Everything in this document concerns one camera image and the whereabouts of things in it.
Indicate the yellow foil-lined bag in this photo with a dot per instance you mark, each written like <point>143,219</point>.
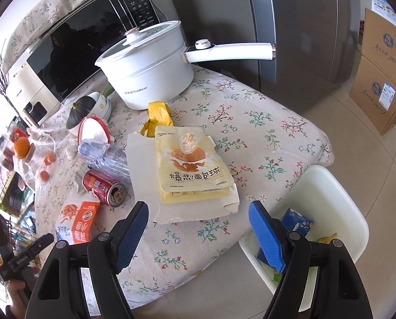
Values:
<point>158,113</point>

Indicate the cream white kitchen appliance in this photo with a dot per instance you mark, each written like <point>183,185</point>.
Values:
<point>21,93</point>

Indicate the clear plastic bag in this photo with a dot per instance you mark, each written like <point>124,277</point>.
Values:
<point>35,169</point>

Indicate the white garlic bulb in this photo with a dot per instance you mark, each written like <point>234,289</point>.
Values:
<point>70,152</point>

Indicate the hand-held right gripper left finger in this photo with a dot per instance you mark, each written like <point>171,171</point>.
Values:
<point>131,239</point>

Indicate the large orange fruit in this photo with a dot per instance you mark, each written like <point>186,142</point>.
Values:
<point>21,147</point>

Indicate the person's left hand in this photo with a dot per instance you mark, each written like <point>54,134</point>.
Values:
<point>16,297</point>

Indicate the brown cardboard box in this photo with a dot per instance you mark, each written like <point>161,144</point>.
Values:
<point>377,99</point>
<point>387,36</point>

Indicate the floral tablecloth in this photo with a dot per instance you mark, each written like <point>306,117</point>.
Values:
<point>251,133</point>

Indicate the pale yellow bread snack packet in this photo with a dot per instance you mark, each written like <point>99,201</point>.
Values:
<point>184,159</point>

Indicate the small orange fruit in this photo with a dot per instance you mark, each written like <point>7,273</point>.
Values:
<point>44,175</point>
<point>50,159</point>

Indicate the white plastic bin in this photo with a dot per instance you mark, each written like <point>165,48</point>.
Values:
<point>334,199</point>

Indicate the orange white carton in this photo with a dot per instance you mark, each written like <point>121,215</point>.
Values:
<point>80,219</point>

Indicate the green vegetable stalk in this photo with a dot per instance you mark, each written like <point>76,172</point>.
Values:
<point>108,89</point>

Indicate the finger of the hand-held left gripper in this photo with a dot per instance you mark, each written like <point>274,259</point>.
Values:
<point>35,247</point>
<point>1,239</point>

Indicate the grey steel refrigerator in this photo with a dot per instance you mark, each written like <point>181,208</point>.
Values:
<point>301,40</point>

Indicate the white electric cooking pot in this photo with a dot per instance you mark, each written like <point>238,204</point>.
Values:
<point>144,76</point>

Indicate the dark green pumpkin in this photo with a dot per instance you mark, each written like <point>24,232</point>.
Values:
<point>80,111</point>

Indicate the black glass microwave oven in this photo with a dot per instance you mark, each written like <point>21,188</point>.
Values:
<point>78,46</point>

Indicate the yellow green wrapper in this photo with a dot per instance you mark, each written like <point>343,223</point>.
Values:
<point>326,238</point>

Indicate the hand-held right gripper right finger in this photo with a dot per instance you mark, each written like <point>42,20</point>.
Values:
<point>268,236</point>

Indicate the white rimmed glass pot lid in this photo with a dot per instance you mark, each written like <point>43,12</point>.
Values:
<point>131,35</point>

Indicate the blue drink carton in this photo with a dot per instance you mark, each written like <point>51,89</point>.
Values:
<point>297,222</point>

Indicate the clear plastic bottle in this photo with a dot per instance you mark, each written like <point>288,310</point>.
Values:
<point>101,159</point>

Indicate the red soda can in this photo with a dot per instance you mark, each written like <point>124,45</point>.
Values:
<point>96,182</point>

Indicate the white flower print bowl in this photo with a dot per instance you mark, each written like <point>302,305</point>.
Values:
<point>109,111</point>
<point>101,104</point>

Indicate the floral microwave cover cloth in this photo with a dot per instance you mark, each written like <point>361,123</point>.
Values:
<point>41,10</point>

